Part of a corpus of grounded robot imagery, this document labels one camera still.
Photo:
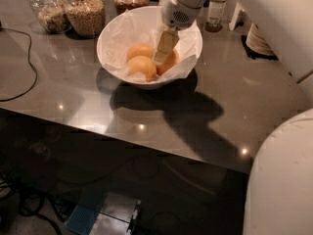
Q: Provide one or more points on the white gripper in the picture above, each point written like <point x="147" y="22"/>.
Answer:
<point x="175" y="11"/>

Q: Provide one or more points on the orange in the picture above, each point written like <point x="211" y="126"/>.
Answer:
<point x="143" y="65"/>
<point x="140" y="49"/>
<point x="171" y="60"/>

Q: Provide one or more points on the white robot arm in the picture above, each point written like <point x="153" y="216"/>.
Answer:
<point x="251" y="111"/>

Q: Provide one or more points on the white bowl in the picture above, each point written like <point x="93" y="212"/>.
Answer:
<point x="148" y="84"/>

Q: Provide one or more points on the white paper liner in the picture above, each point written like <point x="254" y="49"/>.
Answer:
<point x="124" y="33"/>

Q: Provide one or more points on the stack of white saucers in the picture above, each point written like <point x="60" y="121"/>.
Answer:
<point x="257" y="43"/>

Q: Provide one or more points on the black mat under saucers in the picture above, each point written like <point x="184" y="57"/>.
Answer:
<point x="253" y="55"/>

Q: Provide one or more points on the leftmost glass cereal jar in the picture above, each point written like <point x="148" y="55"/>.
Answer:
<point x="51" y="14"/>

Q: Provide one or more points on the blue and metal floor box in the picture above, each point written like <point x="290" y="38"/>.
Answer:
<point x="113" y="214"/>

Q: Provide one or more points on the white stand post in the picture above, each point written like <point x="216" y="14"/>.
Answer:
<point x="238" y="17"/>

